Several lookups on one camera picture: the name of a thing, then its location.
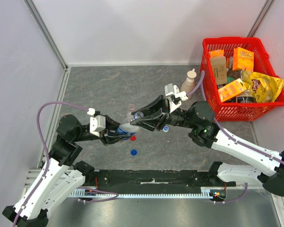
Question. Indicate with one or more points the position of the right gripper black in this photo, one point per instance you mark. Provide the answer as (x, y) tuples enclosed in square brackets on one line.
[(164, 113)]

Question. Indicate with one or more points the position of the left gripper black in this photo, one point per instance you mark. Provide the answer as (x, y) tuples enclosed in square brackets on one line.
[(107, 138)]

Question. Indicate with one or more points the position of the Pepsi bottle blue label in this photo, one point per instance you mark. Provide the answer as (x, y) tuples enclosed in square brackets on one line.
[(126, 128)]

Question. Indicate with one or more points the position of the blue white Pocari cap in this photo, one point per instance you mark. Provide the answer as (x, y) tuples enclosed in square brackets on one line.
[(165, 128)]

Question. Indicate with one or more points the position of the red label water bottle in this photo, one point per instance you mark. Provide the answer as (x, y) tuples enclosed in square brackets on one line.
[(131, 108)]

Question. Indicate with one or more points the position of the blue Pepsi bottle cap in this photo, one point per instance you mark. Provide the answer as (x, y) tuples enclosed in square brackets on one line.
[(133, 152)]

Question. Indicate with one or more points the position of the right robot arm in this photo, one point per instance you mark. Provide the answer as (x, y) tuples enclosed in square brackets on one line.
[(265, 166)]

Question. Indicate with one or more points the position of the beige nozzle bottle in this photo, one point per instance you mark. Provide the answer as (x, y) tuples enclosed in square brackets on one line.
[(189, 83)]

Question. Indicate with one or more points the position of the brown cardboard box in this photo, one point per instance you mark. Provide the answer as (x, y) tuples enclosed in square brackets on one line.
[(218, 65)]

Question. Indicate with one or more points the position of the orange snack box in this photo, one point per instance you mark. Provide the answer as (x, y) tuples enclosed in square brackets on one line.
[(231, 90)]

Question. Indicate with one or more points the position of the small orange box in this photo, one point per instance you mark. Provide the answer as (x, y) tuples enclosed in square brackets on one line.
[(216, 53)]

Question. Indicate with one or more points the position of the dark jar in basket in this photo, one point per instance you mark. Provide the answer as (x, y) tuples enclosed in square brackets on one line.
[(245, 97)]

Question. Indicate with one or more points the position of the orange Sugar Daddy box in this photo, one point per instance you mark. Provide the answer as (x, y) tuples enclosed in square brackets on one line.
[(243, 59)]

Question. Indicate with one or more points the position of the yellow Lays chip bag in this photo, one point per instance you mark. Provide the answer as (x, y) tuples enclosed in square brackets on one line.
[(264, 88)]

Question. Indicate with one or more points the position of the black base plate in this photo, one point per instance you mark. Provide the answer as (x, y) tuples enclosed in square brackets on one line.
[(154, 180)]

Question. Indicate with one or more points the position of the slotted cable duct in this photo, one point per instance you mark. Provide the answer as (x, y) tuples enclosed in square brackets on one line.
[(92, 194)]

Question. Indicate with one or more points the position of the aluminium frame rail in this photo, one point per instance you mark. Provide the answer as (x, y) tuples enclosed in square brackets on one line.
[(46, 33)]

